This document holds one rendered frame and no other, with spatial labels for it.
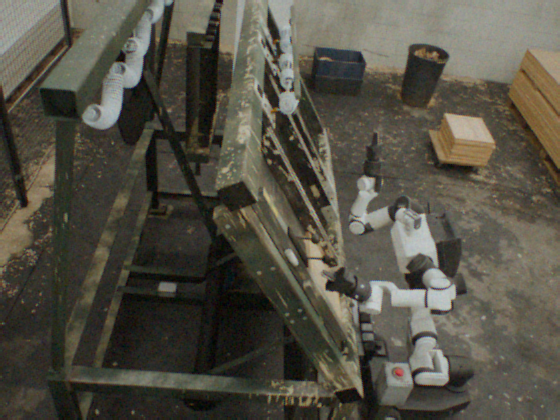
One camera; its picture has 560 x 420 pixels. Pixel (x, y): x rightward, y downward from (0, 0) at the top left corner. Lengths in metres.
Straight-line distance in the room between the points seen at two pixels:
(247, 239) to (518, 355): 2.79
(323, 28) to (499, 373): 5.06
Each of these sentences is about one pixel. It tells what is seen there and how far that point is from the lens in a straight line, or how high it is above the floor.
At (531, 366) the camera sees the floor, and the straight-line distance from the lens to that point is 4.10.
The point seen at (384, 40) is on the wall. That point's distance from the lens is 7.52.
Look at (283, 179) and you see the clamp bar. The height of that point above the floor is 1.53.
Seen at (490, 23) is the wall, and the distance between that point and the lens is 7.79.
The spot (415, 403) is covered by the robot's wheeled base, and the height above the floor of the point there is 0.17.
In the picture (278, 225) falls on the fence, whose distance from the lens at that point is 1.97.
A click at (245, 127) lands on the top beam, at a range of 1.78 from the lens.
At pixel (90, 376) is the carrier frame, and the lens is 2.51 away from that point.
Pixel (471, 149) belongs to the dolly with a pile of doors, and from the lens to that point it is 5.54.
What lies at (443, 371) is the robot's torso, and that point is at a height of 0.34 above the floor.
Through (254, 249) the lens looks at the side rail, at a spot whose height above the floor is 1.68.
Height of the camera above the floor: 2.87
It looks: 39 degrees down
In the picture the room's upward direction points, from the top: 9 degrees clockwise
